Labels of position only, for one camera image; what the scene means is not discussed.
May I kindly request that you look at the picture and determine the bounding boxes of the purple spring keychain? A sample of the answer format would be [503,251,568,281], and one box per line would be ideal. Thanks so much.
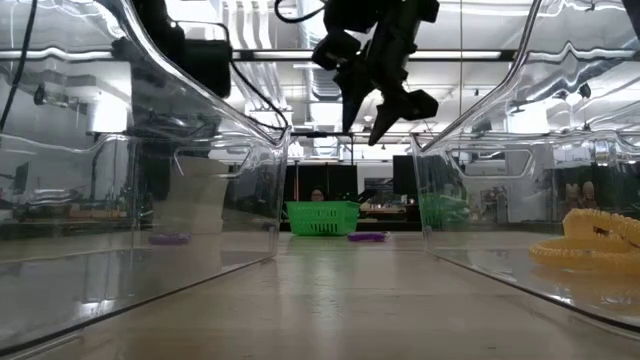
[147,231,193,247]
[346,230,392,244]

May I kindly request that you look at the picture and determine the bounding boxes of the black screen panel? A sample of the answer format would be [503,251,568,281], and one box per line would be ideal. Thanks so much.
[283,164,359,202]
[392,154,420,201]

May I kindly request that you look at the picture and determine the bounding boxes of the orange spring keychain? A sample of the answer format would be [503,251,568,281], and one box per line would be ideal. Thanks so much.
[528,235,640,275]
[562,207,640,247]

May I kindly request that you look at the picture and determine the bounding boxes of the black cable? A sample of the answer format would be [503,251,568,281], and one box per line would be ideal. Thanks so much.
[0,0,39,134]
[228,58,292,134]

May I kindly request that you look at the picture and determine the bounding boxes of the green plastic basket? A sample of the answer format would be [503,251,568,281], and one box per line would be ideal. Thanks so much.
[285,200,361,237]

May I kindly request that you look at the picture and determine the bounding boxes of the clear plastic tray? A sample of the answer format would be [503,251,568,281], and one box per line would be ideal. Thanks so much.
[0,0,292,351]
[409,0,640,334]

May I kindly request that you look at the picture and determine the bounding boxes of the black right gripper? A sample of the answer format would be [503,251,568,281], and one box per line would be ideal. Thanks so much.
[312,0,441,148]

